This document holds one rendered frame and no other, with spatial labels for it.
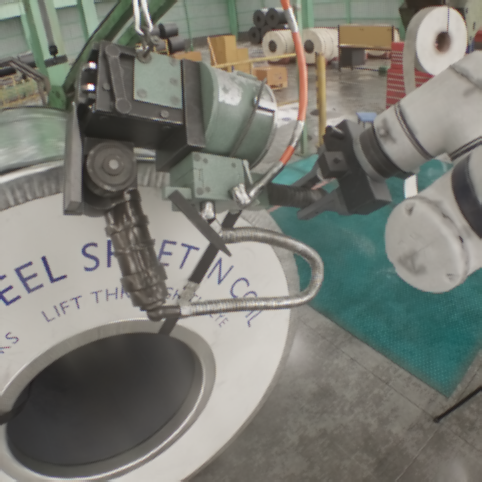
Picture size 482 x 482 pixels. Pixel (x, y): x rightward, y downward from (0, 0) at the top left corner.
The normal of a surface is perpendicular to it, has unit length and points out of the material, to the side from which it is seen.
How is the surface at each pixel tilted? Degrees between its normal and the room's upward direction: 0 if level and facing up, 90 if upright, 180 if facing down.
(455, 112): 78
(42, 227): 90
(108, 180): 58
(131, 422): 2
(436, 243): 92
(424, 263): 94
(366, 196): 65
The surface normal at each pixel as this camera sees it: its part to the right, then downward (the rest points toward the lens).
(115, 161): 0.59, -0.18
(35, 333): 0.61, 0.40
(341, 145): -0.80, 0.00
